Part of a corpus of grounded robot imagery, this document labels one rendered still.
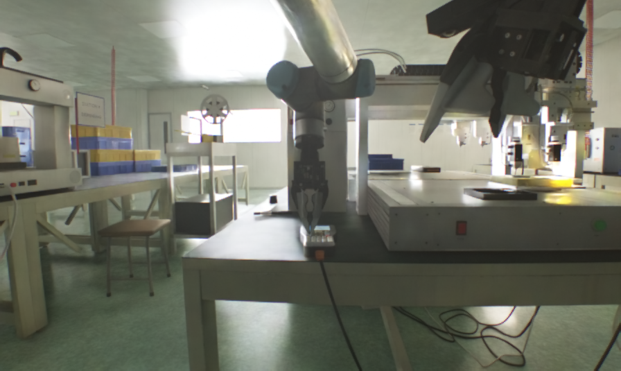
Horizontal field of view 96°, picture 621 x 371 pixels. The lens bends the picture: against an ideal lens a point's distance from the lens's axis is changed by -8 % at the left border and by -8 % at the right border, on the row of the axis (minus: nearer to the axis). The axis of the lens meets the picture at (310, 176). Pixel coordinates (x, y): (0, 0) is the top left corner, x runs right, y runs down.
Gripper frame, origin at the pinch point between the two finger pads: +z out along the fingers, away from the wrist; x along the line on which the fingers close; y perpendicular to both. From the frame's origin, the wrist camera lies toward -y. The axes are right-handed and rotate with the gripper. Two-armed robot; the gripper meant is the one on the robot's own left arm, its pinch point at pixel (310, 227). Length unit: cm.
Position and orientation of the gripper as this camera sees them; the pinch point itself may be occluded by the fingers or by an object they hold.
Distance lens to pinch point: 72.7
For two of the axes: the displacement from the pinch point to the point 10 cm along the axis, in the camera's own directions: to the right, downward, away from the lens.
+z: 0.1, 9.8, -1.8
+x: 10.0, -0.1, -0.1
